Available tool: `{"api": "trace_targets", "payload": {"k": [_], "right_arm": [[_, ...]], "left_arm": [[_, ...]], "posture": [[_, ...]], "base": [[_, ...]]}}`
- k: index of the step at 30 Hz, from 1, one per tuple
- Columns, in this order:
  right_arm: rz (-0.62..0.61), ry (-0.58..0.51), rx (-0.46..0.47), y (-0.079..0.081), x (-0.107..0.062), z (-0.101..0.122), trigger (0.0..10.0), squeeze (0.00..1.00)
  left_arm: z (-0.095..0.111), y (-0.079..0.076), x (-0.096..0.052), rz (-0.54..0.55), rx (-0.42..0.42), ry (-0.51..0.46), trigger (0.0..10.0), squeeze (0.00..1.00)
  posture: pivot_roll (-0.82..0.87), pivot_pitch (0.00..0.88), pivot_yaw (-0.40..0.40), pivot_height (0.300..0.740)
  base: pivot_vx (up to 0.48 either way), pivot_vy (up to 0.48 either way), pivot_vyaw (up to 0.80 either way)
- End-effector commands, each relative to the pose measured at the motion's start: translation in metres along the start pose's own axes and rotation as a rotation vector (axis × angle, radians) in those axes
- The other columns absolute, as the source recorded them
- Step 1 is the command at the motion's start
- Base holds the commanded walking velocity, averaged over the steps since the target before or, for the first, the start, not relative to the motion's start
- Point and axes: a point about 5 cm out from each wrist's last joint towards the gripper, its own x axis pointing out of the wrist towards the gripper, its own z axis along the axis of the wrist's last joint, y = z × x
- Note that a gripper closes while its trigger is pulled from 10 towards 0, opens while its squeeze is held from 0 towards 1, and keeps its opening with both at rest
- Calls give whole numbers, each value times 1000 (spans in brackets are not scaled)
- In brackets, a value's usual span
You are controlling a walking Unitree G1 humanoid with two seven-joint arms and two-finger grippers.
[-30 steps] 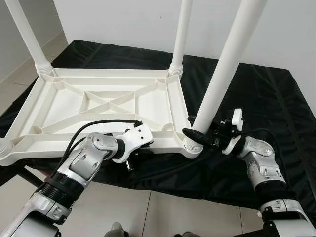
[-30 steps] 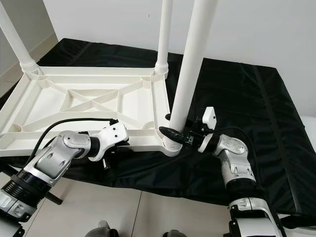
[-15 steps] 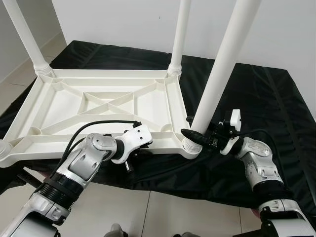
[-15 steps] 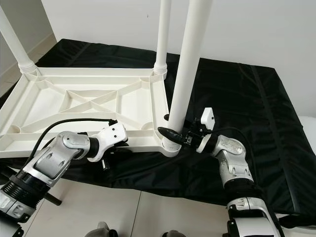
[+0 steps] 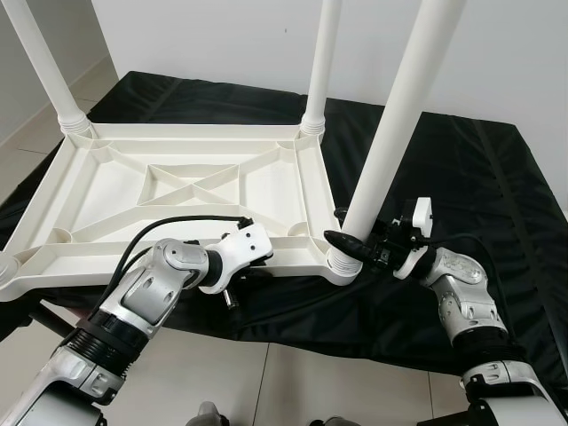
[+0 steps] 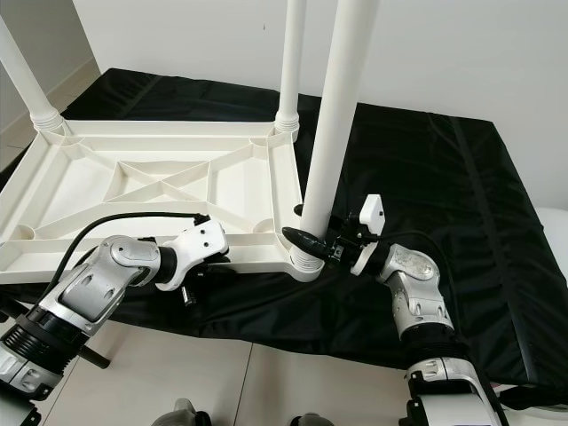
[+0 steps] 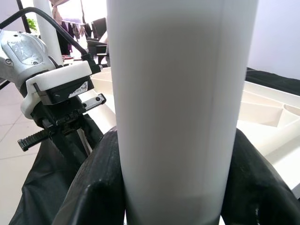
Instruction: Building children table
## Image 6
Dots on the white plastic table top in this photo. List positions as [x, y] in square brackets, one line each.
[71, 191]

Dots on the grey robot left leg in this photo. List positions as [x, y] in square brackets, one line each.
[186, 414]

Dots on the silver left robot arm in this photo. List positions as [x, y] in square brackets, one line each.
[98, 288]

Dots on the grey robot right leg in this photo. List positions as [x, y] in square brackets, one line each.
[311, 420]

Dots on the grey robot leg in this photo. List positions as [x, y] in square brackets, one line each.
[186, 414]
[311, 420]

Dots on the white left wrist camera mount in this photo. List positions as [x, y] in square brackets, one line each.
[200, 240]

